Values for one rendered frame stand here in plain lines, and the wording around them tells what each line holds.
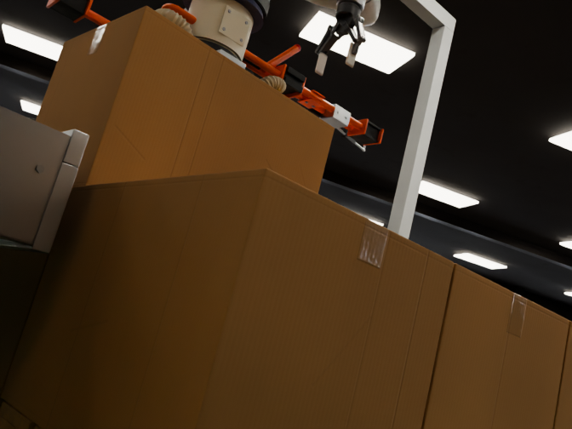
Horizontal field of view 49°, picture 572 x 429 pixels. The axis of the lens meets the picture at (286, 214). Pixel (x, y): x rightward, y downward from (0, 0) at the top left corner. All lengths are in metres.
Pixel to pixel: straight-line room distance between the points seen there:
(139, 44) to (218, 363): 0.80
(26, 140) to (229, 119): 0.52
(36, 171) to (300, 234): 0.49
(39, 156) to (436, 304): 0.67
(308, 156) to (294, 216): 0.85
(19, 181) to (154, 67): 0.42
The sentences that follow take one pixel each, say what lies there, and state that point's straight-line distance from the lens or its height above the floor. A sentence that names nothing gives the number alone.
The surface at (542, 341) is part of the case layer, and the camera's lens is 1.26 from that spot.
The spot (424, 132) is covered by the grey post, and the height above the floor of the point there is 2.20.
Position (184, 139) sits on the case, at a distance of 1.37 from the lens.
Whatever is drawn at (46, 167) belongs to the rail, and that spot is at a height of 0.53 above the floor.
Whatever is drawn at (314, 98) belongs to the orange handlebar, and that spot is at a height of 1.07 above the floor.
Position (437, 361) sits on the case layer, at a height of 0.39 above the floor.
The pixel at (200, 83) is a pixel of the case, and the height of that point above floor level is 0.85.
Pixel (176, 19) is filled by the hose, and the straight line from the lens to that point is 1.52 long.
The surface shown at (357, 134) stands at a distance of 1.99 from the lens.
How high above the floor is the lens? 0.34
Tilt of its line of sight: 12 degrees up
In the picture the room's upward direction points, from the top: 15 degrees clockwise
